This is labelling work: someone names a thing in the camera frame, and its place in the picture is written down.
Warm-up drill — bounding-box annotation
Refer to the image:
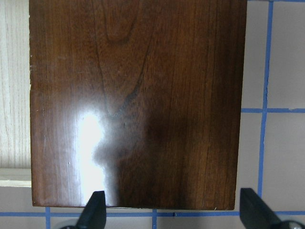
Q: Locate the wooden drawer with white handle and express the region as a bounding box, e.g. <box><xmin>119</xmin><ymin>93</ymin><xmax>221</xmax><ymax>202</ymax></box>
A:
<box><xmin>0</xmin><ymin>0</ymin><xmax>31</xmax><ymax>187</ymax></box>

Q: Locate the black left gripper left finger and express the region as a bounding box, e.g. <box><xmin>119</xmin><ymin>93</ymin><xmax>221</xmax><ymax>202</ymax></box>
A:
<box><xmin>75</xmin><ymin>191</ymin><xmax>106</xmax><ymax>229</ymax></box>

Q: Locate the dark wooden drawer cabinet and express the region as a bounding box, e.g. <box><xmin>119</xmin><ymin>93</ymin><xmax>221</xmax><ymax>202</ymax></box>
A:
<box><xmin>29</xmin><ymin>0</ymin><xmax>247</xmax><ymax>210</ymax></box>

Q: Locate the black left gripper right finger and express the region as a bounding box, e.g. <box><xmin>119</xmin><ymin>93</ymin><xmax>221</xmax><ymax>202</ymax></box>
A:
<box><xmin>239</xmin><ymin>188</ymin><xmax>290</xmax><ymax>229</ymax></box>

